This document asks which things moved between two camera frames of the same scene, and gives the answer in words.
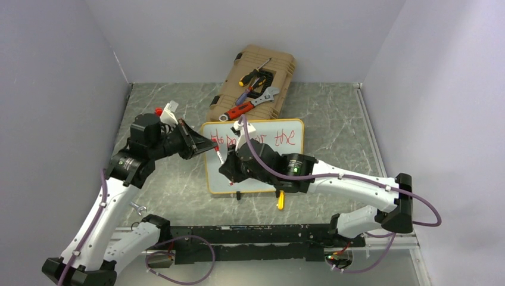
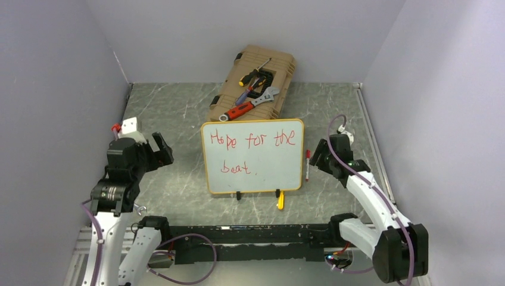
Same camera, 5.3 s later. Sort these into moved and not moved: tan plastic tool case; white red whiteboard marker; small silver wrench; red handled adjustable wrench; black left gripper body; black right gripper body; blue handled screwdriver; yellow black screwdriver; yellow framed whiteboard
Moved: white red whiteboard marker; black right gripper body; black left gripper body
Not moved: red handled adjustable wrench; blue handled screwdriver; yellow black screwdriver; tan plastic tool case; small silver wrench; yellow framed whiteboard
